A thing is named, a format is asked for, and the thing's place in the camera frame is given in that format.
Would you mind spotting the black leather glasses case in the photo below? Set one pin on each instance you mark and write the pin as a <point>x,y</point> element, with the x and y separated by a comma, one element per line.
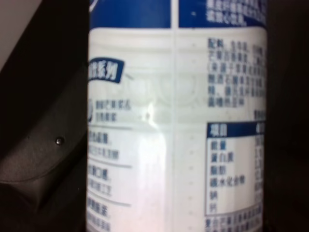
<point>53,138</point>

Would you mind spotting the blue white plastic bottle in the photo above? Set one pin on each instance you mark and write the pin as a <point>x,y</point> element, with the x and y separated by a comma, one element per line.
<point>176,115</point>

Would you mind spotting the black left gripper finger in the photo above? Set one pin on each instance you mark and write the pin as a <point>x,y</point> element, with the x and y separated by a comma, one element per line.
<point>24,207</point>

